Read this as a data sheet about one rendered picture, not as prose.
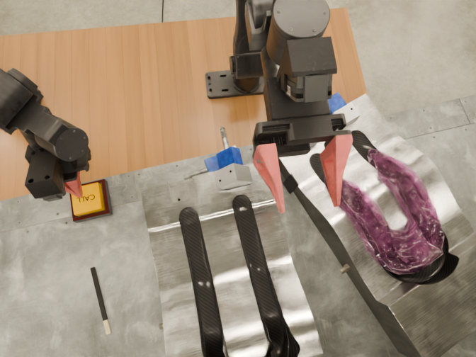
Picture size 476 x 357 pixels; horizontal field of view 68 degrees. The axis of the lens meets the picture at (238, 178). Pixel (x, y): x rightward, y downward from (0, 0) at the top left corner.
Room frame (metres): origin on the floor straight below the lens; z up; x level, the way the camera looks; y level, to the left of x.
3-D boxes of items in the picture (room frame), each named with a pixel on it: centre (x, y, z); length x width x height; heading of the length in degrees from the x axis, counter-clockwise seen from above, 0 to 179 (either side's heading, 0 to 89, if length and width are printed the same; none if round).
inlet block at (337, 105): (0.41, -0.19, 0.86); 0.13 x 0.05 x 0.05; 38
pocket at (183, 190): (0.15, 0.11, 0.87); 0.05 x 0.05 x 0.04; 20
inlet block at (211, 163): (0.22, 0.06, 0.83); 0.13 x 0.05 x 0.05; 117
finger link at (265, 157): (0.12, -0.06, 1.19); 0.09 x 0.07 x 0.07; 14
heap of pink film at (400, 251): (0.16, -0.31, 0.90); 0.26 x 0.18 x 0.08; 38
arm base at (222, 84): (0.46, 0.01, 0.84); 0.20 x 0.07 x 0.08; 103
